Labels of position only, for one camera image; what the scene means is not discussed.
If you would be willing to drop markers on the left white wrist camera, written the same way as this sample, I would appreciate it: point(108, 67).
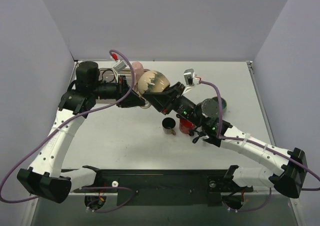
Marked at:
point(119, 66)

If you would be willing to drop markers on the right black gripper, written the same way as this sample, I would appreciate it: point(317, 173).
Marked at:
point(175, 96)

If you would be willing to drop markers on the brown patterned mug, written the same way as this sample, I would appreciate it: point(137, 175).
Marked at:
point(168, 126)

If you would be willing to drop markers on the steel tray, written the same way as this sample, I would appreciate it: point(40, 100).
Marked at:
point(107, 75)

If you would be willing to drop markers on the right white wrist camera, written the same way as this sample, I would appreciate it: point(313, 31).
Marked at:
point(191, 79)

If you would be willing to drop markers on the green mug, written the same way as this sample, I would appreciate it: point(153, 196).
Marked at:
point(223, 103)

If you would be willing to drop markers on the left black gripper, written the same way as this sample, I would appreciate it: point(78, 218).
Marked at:
point(124, 90)

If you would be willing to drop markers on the beige mug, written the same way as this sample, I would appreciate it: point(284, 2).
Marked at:
point(152, 81)

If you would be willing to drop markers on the pink mug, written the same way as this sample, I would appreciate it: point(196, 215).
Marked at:
point(138, 72)

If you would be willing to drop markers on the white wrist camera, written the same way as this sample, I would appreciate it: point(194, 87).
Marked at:
point(119, 66)
point(191, 79)

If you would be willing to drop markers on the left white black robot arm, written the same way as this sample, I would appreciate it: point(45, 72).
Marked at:
point(43, 177)

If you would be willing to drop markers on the red mug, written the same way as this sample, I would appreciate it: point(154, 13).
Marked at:
point(186, 127)

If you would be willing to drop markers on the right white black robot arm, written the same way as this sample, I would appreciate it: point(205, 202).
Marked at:
point(281, 169)

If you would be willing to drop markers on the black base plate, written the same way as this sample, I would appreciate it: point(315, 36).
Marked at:
point(172, 187)

